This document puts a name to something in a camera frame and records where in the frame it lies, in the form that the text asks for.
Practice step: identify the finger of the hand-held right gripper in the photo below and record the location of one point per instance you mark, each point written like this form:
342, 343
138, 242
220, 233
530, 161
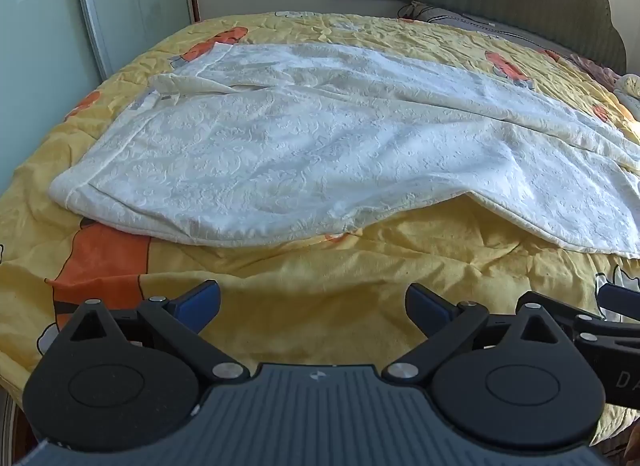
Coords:
562, 313
614, 297

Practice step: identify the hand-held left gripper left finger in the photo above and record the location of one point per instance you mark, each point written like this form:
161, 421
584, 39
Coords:
196, 307

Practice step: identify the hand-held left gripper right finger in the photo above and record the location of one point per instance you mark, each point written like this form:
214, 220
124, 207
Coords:
427, 307

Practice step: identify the white embossed blanket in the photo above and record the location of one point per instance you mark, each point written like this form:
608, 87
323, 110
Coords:
320, 155

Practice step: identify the yellow carrot print blanket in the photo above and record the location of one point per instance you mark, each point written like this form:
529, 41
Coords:
325, 286

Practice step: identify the pink cloth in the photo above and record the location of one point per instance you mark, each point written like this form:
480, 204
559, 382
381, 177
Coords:
597, 70

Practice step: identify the grey printed pillow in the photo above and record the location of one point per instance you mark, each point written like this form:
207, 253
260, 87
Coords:
475, 20

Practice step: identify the green glass wardrobe door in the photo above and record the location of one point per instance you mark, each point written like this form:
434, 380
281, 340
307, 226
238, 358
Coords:
35, 45

